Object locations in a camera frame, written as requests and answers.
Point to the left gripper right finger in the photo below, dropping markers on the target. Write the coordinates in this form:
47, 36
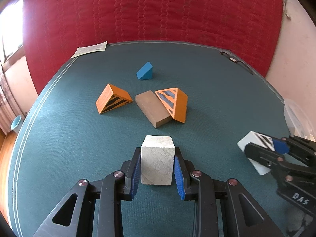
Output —
241, 214

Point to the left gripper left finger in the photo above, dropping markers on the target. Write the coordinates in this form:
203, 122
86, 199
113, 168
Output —
74, 214

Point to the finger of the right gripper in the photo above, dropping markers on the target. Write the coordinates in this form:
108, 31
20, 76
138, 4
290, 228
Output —
280, 146
275, 162

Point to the large white striped wedge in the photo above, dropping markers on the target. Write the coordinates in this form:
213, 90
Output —
261, 140

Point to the white striped small wedge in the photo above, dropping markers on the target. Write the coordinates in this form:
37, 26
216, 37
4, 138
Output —
157, 160

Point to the orange striped wedge block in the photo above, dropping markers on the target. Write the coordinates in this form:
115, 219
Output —
111, 98

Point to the orange blue-striped wedge block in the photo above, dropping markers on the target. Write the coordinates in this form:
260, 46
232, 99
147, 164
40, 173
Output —
175, 102

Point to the clear plastic bowl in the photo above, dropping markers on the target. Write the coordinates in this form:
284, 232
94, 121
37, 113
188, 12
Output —
297, 121

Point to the brown wooden wedge block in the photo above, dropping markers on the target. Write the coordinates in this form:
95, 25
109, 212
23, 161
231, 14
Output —
152, 108

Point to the black eyeglasses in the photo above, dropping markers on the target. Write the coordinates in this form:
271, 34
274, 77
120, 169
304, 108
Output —
236, 61

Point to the blue wedge block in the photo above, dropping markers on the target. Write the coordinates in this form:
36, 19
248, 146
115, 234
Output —
146, 72

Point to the light blue waste bin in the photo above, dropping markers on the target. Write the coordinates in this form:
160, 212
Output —
16, 124

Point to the patterned pink curtain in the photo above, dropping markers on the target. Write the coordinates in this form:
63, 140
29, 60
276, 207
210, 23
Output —
9, 108

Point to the red quilted blanket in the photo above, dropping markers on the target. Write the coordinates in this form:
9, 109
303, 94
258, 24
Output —
54, 29

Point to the white paper sheet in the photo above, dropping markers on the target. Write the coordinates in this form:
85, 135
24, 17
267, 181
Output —
90, 49

